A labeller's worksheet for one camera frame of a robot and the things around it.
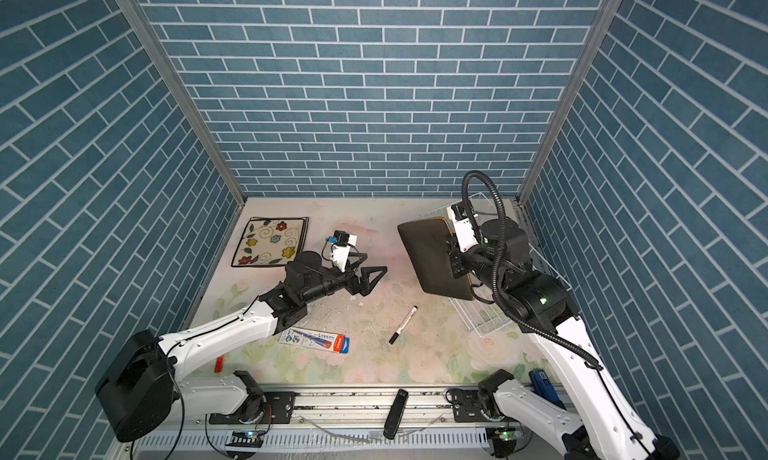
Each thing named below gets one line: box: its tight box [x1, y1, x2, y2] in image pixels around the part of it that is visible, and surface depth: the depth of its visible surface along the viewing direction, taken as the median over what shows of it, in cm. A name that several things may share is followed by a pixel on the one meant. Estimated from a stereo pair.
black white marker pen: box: [388, 305, 418, 345], surface depth 88 cm
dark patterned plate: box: [231, 216, 309, 268], surface depth 105 cm
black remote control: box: [383, 389, 409, 440], surface depth 72 cm
